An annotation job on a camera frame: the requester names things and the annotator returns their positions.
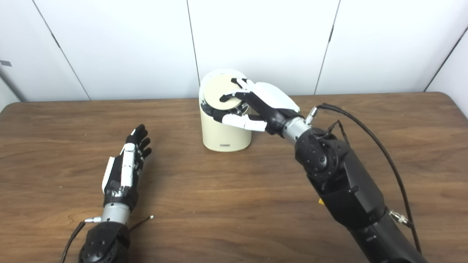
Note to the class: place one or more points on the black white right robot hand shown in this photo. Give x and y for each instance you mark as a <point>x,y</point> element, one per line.
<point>272,102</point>

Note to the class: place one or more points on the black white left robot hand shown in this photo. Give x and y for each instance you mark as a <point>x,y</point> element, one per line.
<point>126,171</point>

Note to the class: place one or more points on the round cream bin lid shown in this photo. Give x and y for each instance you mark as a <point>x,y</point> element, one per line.
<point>215,89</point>

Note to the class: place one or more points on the cream-colored desktop trash bin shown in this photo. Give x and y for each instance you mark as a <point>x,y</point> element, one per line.
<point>225,137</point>

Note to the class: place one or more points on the black trash bag liner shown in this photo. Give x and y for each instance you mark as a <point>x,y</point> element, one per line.
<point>210,110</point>

